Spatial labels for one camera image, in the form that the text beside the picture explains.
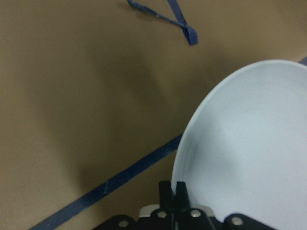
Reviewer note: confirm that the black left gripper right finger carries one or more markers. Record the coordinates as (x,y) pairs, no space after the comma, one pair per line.
(182,201)

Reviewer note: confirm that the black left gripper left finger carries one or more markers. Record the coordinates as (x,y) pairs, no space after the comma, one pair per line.
(166,196)

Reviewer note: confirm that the light blue plate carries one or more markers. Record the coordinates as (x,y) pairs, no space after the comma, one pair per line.
(245,148)

